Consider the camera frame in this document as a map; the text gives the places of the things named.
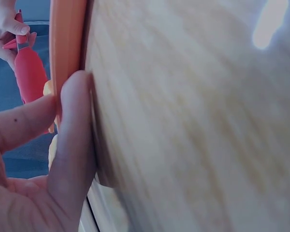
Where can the person's right hand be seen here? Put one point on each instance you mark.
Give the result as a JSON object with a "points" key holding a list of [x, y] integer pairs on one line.
{"points": [[1, 26]]}

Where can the person's left hand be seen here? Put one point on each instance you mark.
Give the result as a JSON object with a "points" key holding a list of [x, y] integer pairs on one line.
{"points": [[26, 193]]}

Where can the red kitchen tool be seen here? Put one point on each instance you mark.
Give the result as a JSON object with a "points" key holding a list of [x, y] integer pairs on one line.
{"points": [[30, 72]]}

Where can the wooden board with orange edge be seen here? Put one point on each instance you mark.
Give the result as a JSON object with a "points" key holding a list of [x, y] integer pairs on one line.
{"points": [[183, 120]]}

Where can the yellow food piece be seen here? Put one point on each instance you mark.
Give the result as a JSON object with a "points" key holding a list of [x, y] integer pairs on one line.
{"points": [[48, 89], [53, 152]]}

